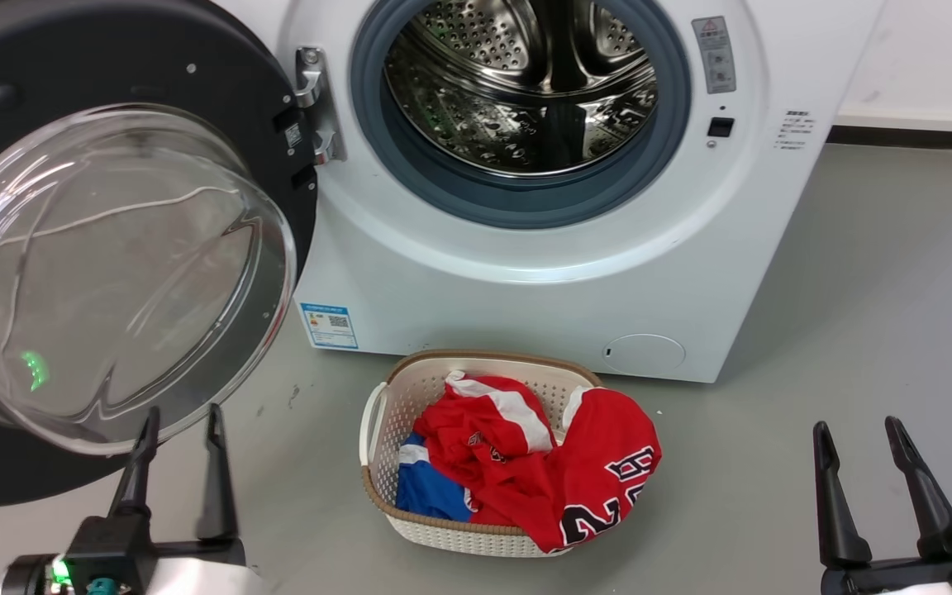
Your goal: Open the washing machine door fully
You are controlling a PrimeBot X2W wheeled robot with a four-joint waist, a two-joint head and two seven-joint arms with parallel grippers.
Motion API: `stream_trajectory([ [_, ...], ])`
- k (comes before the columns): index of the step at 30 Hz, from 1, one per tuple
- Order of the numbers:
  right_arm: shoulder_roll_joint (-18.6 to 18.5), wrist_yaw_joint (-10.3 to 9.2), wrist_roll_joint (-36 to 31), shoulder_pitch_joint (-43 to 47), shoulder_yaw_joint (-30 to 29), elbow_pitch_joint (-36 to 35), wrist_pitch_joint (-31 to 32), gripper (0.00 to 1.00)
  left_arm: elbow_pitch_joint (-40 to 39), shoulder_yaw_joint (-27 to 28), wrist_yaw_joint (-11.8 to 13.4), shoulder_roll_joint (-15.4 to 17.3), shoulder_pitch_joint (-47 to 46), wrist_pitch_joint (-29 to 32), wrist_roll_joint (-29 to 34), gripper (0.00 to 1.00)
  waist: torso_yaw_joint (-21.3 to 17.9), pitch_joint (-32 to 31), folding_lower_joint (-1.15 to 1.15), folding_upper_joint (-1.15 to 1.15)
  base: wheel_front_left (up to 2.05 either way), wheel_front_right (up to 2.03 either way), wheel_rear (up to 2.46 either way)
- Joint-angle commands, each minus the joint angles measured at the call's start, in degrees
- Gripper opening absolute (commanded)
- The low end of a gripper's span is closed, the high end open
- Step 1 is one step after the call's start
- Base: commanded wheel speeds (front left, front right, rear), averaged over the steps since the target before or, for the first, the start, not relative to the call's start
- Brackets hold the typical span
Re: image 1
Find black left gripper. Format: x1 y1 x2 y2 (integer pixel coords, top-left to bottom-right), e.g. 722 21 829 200
63 403 247 595

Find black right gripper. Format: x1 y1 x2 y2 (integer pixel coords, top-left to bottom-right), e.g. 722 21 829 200
812 416 952 595

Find black round glass washer door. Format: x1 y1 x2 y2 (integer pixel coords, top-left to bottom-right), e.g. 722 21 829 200
0 0 319 509

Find white washing machine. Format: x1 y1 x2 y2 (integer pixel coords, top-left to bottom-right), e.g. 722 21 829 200
212 0 890 384

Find chrome door hinge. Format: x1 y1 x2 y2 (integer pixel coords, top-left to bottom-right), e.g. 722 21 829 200
294 47 347 165

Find blue energy label sticker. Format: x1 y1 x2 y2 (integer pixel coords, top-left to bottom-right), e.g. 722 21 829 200
300 302 359 351

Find cream perforated laundry basket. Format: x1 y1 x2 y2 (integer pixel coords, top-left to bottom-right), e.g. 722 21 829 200
359 350 609 559

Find blue garment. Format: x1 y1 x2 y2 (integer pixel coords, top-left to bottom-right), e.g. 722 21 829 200
396 431 477 523

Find round white filter cover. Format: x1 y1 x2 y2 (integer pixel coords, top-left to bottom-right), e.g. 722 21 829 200
602 333 687 376

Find red jersey black numbers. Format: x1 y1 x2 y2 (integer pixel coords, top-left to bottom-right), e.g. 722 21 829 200
468 387 664 555

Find red white-striped garment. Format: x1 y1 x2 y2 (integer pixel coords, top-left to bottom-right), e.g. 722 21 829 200
412 370 564 498

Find grey warning sticker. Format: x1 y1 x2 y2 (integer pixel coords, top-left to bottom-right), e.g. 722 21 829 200
692 17 738 95

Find perforated steel drum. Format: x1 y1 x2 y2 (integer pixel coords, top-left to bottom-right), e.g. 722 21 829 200
383 0 660 178

